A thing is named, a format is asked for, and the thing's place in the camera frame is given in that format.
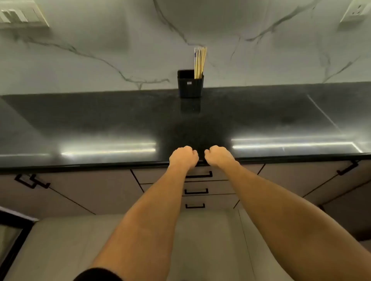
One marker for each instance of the person's right hand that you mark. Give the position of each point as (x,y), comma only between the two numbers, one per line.
(219,157)

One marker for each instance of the bundle of wooden chopsticks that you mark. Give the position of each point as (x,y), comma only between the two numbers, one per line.
(200,62)

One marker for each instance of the beige small drawer front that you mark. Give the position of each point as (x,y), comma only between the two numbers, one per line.
(220,201)

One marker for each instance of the beige medium drawer front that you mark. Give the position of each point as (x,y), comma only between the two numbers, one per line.
(216,188)

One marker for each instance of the white wall socket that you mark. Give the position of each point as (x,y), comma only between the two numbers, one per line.
(356,11)

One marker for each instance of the person's left hand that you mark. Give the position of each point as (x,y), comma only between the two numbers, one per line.
(183,158)

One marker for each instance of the person's left forearm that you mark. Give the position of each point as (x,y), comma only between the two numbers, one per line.
(150,220)

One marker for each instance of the white wall switch panel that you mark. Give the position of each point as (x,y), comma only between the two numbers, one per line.
(20,14)

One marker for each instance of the beige cabinet door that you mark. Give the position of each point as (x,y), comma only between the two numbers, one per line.
(292,178)
(26,199)
(345,185)
(98,188)

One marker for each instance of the person's left fingers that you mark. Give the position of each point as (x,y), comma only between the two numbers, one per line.
(188,150)

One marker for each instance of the person's right forearm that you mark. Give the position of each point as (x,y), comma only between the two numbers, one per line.
(289,225)

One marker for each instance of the black shirt sleeve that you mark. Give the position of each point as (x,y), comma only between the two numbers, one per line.
(98,275)

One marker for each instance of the person's right fingers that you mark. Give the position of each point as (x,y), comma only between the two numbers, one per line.
(213,150)

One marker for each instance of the black utensil holder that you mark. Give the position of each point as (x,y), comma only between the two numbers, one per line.
(190,85)

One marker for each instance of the beige large drawer front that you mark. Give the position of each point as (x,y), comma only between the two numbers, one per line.
(156,175)

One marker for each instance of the black framed glass panel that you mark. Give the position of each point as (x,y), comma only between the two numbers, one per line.
(17,231)

